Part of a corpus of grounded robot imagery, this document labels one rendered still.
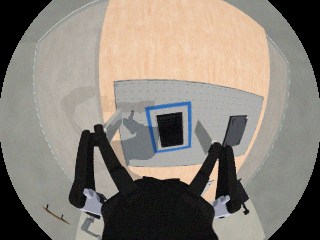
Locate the blue tape rectangle outline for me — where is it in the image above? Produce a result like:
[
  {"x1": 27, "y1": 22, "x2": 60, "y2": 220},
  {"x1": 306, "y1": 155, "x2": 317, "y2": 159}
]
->
[{"x1": 145, "y1": 101, "x2": 192, "y2": 153}]

